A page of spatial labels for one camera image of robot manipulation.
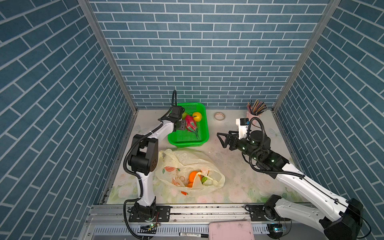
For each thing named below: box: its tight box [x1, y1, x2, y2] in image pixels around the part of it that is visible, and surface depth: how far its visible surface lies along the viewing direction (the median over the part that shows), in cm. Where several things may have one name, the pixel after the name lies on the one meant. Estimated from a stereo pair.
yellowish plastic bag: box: [155, 149, 226, 195], surface depth 78 cm
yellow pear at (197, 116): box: [192, 111, 202, 122], surface depth 110 cm
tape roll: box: [214, 112, 225, 121], surface depth 118 cm
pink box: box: [208, 221, 255, 240], surface depth 68 cm
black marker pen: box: [179, 232, 209, 238], surface depth 69 cm
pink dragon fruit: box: [185, 115, 199, 139], surface depth 104 cm
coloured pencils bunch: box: [247, 99, 268, 115], surface depth 107 cm
